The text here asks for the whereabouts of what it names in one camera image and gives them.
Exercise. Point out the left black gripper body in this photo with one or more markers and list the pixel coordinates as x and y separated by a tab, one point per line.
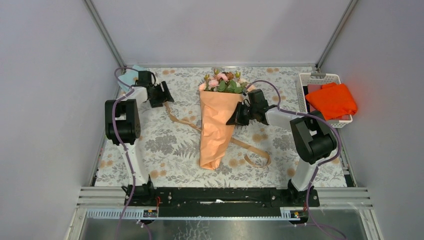
158	96

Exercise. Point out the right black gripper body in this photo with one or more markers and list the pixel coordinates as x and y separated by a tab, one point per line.
244	113

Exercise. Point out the tan ribbon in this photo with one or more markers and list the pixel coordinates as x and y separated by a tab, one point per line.
232	140

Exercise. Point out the tan wrapping paper sheet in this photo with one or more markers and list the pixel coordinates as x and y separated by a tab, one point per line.
216	109

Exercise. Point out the pink fake flower bunch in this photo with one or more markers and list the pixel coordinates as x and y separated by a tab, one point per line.
226	82

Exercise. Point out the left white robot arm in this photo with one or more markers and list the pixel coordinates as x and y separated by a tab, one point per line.
123	127

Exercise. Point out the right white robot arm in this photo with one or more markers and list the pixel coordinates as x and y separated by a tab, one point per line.
313	137

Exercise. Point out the light blue folded towel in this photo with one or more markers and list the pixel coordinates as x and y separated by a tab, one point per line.
127	76

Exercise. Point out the white plastic basket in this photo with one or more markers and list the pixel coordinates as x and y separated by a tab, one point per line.
309	82

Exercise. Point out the orange folded cloth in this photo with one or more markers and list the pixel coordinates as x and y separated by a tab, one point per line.
333	101

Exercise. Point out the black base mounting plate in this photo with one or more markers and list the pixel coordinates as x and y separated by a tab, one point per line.
221	202

